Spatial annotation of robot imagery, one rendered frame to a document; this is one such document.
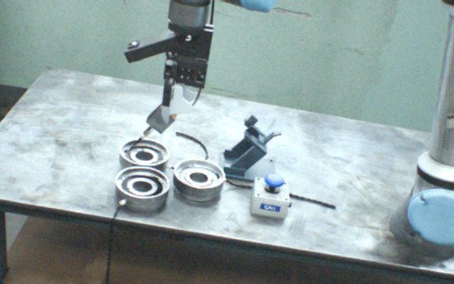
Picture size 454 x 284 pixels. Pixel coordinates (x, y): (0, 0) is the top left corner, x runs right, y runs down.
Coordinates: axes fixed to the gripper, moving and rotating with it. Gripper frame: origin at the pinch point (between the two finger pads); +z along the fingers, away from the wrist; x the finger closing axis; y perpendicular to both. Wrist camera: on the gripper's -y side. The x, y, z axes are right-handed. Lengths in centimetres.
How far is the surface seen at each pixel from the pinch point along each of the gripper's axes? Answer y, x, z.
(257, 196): 20.8, -11.2, 8.8
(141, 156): -3.9, 1.1, 11.7
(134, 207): -2.4, -17.0, 11.6
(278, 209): 25.5, -11.6, 11.0
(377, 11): 80, 153, 12
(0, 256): -29.4, -14.8, 31.4
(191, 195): 7.9, -10.7, 11.4
